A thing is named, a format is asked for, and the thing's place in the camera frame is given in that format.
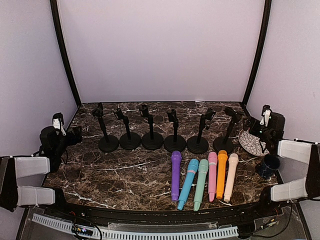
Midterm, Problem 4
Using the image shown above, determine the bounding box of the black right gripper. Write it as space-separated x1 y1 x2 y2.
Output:
243 116 273 143

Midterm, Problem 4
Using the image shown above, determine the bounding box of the black stand for beige microphone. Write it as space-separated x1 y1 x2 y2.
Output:
212 107 242 154

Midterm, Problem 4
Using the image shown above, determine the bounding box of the black stand with purple microphone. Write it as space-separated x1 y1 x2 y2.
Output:
91 102 119 153

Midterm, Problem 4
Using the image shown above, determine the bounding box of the orange toy microphone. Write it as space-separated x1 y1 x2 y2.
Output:
216 150 228 200

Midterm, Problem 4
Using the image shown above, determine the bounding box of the beige toy microphone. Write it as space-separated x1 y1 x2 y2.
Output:
223 153 239 203

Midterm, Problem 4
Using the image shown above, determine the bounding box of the pink toy microphone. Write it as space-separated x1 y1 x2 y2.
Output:
208 151 218 203

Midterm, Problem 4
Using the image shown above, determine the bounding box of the black stand with orange microphone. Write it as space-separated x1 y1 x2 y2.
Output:
186 108 216 155

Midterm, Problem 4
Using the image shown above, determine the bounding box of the black stand with blue microphone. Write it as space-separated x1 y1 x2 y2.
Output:
113 108 141 150

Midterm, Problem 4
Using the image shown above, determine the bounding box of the mint green toy microphone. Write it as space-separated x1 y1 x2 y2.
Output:
193 159 209 212

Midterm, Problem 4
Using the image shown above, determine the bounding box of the blue toy microphone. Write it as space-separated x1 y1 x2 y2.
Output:
177 158 199 211

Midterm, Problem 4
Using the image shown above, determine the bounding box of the black stand with pink microphone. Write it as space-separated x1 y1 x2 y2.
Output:
163 109 187 153

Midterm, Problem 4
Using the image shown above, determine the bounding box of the purple toy microphone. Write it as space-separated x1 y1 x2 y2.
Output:
171 150 182 202

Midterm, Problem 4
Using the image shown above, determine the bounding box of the black stand with green microphone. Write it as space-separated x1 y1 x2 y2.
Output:
139 104 164 151

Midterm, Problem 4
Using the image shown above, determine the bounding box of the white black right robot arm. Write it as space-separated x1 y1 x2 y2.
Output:
243 109 320 217

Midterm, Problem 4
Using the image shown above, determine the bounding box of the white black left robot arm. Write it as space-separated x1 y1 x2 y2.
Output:
0 126 82 218

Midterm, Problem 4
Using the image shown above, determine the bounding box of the white floral plate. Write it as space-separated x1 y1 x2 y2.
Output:
238 130 269 157

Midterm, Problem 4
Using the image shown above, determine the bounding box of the dark blue mug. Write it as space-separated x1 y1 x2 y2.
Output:
255 154 281 179

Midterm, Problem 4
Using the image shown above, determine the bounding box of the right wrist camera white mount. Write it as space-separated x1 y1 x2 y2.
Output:
259 104 272 127

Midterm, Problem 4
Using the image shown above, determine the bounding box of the black aluminium rail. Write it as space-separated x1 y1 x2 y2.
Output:
27 194 298 228

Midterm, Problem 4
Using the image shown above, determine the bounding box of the white slotted cable duct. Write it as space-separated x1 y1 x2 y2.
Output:
31 213 239 240

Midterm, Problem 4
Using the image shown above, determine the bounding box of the black right corner post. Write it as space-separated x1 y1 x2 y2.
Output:
241 0 272 108

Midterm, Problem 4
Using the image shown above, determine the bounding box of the black corner post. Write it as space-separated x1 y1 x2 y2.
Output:
241 0 272 108
49 0 82 108

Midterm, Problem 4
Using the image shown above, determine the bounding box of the black left corner post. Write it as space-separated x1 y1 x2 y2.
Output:
49 0 82 108

